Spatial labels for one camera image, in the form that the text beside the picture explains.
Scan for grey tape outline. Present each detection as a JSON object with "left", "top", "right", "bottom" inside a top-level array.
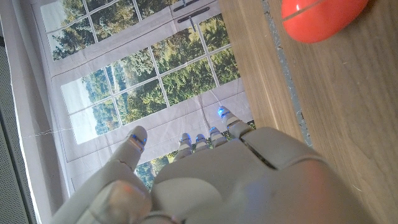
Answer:
[{"left": 261, "top": 0, "right": 313, "bottom": 147}]

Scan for printed window backdrop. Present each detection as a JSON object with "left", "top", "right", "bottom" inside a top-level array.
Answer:
[{"left": 30, "top": 0, "right": 256, "bottom": 200}]

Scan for red toy tomato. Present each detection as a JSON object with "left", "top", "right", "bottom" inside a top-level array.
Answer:
[{"left": 281, "top": 0, "right": 370, "bottom": 44}]

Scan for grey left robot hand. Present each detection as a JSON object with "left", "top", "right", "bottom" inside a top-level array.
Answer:
[{"left": 48, "top": 105, "right": 379, "bottom": 224}]

